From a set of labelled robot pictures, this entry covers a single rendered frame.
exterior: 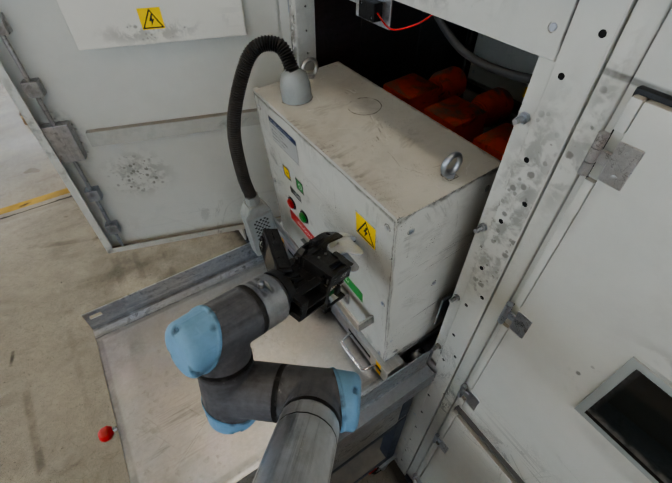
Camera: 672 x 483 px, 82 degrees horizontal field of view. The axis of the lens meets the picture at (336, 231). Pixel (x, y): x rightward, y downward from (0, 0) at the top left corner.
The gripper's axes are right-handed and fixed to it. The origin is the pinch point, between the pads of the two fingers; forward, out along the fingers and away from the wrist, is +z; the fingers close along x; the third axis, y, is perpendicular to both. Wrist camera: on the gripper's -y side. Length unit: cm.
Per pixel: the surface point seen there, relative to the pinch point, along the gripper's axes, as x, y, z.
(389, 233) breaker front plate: 9.0, 9.7, -4.6
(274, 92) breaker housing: 16.6, -31.4, 8.6
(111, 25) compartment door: 23, -61, -10
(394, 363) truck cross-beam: -31.2, 13.7, 9.7
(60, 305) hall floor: -130, -156, -13
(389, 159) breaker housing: 15.8, 1.7, 4.4
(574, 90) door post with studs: 34.0, 23.6, 0.2
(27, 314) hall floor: -134, -164, -26
